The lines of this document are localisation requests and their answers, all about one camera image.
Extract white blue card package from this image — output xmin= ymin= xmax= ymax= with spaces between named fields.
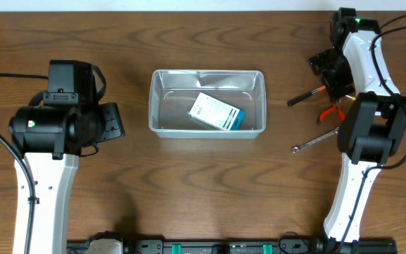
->
xmin=189 ymin=92 xmax=245 ymax=131

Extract red handled pliers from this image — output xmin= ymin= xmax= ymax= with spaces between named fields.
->
xmin=316 ymin=103 xmax=345 ymax=124

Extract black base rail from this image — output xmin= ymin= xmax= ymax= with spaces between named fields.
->
xmin=67 ymin=238 xmax=398 ymax=254

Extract screwdriver black yellow handle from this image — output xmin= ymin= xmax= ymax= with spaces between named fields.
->
xmin=345 ymin=95 xmax=356 ymax=101

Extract clear plastic container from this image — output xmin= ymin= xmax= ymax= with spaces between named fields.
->
xmin=149 ymin=69 xmax=266 ymax=139

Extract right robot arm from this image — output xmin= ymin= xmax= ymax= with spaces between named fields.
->
xmin=309 ymin=8 xmax=406 ymax=245

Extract small hammer black handle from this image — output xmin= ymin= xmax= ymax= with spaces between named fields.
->
xmin=287 ymin=85 xmax=326 ymax=107

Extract silver combination wrench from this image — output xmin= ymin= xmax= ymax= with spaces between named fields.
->
xmin=291 ymin=127 xmax=339 ymax=153

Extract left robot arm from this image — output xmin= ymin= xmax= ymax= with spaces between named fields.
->
xmin=9 ymin=60 xmax=125 ymax=253

